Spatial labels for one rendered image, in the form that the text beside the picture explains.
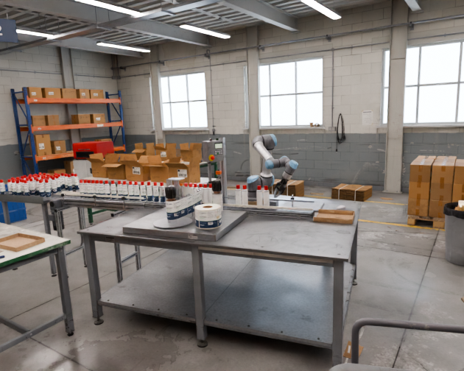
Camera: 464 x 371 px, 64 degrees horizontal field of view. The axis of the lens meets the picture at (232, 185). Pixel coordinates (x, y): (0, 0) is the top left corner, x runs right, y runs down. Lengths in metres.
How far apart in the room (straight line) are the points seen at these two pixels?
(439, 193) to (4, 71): 9.48
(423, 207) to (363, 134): 2.83
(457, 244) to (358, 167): 4.14
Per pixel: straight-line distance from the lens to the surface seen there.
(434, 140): 8.16
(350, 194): 7.44
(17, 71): 10.81
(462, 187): 5.95
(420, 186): 5.98
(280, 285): 3.42
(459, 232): 4.67
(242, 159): 9.60
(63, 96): 10.51
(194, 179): 5.16
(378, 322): 1.53
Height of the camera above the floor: 1.71
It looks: 11 degrees down
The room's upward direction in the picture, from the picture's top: 2 degrees counter-clockwise
